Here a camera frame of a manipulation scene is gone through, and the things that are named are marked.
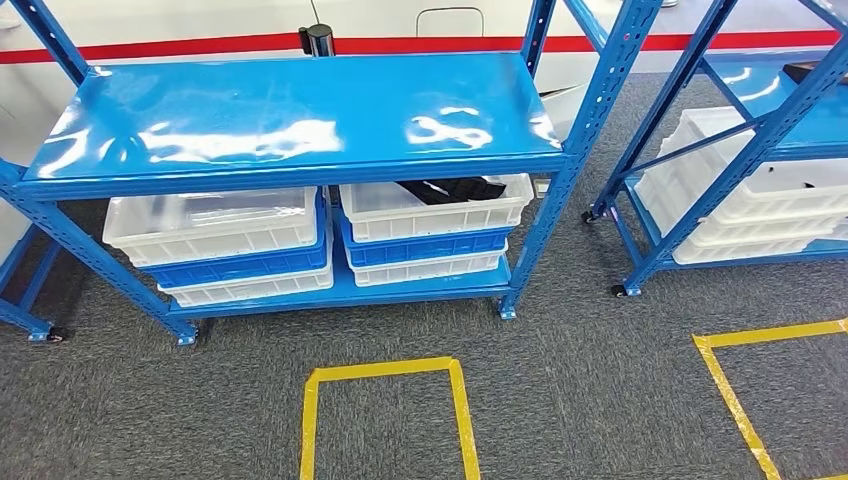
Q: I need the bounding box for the blue metal shelf unit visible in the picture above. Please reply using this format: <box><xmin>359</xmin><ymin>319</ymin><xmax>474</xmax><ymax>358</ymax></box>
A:
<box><xmin>582</xmin><ymin>0</ymin><xmax>848</xmax><ymax>298</ymax></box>
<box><xmin>0</xmin><ymin>0</ymin><xmax>664</xmax><ymax>347</ymax></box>
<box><xmin>0</xmin><ymin>218</ymin><xmax>68</xmax><ymax>344</ymax></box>

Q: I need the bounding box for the black plastic part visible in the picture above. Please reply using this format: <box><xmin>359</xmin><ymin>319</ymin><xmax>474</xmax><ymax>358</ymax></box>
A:
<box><xmin>781</xmin><ymin>59</ymin><xmax>848</xmax><ymax>86</ymax></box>

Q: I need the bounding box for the black plastic trim piece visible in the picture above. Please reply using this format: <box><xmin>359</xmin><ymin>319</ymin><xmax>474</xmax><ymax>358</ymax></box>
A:
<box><xmin>397</xmin><ymin>177</ymin><xmax>508</xmax><ymax>205</ymax></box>

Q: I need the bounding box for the yellow floor tape square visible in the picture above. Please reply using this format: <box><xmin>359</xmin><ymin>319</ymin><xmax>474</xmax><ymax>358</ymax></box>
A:
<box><xmin>692</xmin><ymin>319</ymin><xmax>848</xmax><ymax>480</ymax></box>
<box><xmin>299</xmin><ymin>356</ymin><xmax>482</xmax><ymax>480</ymax></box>

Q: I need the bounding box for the white red-striped vehicle body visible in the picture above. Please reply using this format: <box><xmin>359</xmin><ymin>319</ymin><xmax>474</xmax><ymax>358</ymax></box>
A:
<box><xmin>0</xmin><ymin>0</ymin><xmax>848</xmax><ymax>144</ymax></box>

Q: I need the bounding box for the black-topped stanchion post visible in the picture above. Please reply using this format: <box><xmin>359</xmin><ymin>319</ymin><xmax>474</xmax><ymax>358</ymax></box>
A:
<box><xmin>298</xmin><ymin>23</ymin><xmax>336</xmax><ymax>58</ymax></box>

